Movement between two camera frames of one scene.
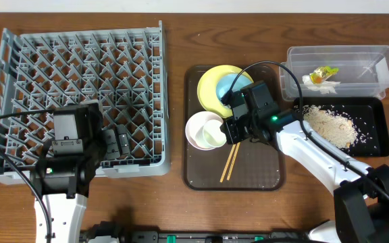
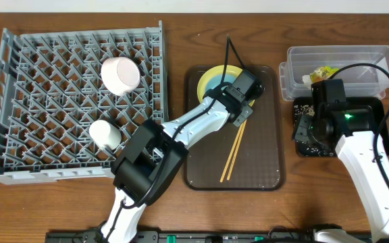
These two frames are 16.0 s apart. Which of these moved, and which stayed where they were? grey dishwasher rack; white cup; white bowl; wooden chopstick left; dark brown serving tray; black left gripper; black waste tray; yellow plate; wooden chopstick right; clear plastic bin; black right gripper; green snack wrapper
Moved: black right gripper; black left gripper; white cup; white bowl
Stayed: green snack wrapper; dark brown serving tray; clear plastic bin; grey dishwasher rack; yellow plate; black waste tray; wooden chopstick right; wooden chopstick left
